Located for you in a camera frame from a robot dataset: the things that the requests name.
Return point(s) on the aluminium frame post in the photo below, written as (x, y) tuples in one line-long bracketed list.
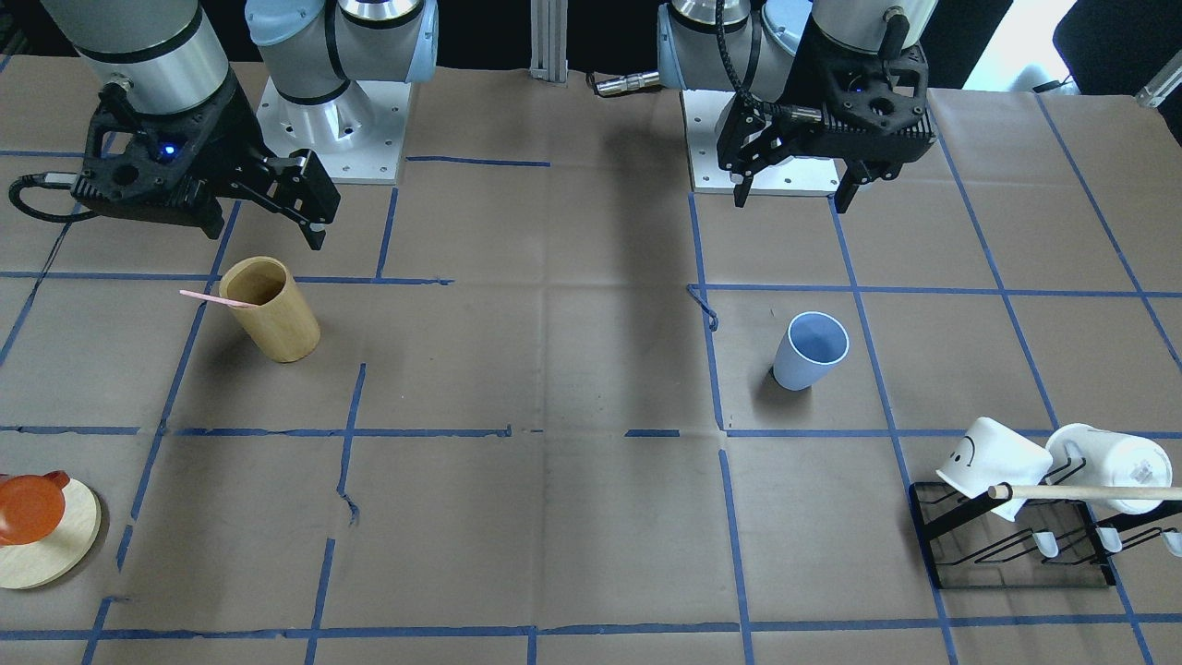
[(548, 41)]

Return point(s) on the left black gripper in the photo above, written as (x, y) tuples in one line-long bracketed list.
[(796, 88)]

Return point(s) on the white plain mug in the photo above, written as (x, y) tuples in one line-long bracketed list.
[(1084, 456)]

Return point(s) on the white smiley mug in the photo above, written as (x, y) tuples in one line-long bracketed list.
[(989, 454)]

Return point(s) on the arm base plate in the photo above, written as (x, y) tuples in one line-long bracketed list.
[(359, 137), (705, 114)]

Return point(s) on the wooden mug tree stand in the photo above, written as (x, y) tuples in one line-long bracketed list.
[(42, 562)]

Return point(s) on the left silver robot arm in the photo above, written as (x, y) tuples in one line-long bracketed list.
[(692, 37)]

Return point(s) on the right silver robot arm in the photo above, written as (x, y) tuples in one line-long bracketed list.
[(172, 56)]

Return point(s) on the tan bamboo cup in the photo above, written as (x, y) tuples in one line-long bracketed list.
[(277, 317)]

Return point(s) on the wooden rack rod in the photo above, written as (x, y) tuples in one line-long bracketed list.
[(1006, 492)]

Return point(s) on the black wire mug rack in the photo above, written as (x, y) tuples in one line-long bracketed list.
[(971, 543)]

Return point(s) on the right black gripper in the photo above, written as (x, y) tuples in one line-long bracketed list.
[(228, 132)]

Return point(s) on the light blue plastic cup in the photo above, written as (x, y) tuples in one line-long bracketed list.
[(812, 345)]

